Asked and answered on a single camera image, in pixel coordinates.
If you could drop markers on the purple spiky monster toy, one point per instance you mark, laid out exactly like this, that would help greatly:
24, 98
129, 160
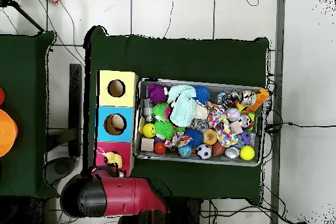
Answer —
157, 94

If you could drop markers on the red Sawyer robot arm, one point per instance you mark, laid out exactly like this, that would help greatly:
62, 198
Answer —
131, 195

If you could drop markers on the large orange round object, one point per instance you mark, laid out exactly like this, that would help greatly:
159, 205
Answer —
8, 132

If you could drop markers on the yellow duck plush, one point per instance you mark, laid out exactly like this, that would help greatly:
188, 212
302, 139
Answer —
114, 158

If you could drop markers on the cream fleece cloth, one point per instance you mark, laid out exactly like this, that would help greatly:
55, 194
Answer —
201, 112

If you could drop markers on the mint green muslin cloth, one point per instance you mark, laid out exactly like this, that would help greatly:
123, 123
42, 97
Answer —
183, 108

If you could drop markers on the wooden three-hole box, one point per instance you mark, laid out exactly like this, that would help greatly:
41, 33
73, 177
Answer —
115, 100

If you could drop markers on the dark green table cloth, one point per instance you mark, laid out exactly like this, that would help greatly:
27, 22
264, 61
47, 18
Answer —
23, 76
183, 58

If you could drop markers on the small red round object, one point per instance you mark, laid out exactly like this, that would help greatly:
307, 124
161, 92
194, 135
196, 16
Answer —
1, 96

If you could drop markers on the yellow tennis ball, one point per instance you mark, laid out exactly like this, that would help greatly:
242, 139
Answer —
247, 153

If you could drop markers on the large blue spiky ball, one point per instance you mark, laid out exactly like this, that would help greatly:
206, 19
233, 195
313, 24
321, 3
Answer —
202, 94

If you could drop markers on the yellow smiley ball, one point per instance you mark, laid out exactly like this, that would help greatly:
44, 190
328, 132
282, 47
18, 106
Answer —
149, 130

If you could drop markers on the metal mesh bin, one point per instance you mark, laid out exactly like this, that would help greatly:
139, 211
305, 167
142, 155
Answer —
170, 157

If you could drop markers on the pink spiky ball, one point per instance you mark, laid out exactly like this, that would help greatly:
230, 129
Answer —
167, 113

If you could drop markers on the orange-red smooth ball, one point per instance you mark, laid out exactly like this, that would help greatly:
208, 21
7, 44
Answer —
160, 148

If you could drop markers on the black panel stand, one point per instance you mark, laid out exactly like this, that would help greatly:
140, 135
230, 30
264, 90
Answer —
75, 103

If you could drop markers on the white baseball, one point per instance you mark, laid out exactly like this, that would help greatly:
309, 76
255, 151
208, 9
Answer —
233, 114

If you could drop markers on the black and white soccer ball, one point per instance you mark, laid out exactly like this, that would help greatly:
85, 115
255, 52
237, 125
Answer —
204, 152

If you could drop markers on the green spiky ball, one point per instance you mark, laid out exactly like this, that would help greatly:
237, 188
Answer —
164, 130

